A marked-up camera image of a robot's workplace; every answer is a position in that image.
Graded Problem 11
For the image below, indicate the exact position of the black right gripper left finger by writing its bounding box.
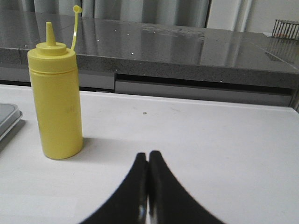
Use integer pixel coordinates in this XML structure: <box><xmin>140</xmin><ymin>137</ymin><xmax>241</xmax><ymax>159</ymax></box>
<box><xmin>82</xmin><ymin>153</ymin><xmax>148</xmax><ymax>224</ymax></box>

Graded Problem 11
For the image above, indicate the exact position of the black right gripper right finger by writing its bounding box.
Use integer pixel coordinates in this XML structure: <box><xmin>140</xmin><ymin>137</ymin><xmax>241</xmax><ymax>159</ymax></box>
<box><xmin>148</xmin><ymin>151</ymin><xmax>223</xmax><ymax>224</ymax></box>

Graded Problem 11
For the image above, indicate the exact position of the yellow squeeze bottle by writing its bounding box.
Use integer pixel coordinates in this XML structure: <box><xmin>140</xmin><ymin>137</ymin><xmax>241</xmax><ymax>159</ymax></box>
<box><xmin>27</xmin><ymin>5</ymin><xmax>83</xmax><ymax>160</ymax></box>

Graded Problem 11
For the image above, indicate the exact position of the silver digital kitchen scale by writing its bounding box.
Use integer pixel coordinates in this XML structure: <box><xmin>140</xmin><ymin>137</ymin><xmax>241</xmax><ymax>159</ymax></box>
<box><xmin>0</xmin><ymin>103</ymin><xmax>26</xmax><ymax>153</ymax></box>

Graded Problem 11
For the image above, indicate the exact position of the grey stone countertop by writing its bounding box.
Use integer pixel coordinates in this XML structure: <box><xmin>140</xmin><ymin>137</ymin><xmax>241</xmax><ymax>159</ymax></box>
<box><xmin>0</xmin><ymin>9</ymin><xmax>299</xmax><ymax>108</ymax></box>

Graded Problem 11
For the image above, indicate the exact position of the grey curtain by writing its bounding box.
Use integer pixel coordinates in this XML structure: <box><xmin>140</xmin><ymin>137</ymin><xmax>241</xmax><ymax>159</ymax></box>
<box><xmin>0</xmin><ymin>0</ymin><xmax>299</xmax><ymax>33</ymax></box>

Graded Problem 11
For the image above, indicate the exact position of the metal wire rack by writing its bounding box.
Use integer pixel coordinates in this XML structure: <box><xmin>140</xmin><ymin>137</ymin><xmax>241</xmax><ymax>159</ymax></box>
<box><xmin>271</xmin><ymin>19</ymin><xmax>299</xmax><ymax>41</ymax></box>

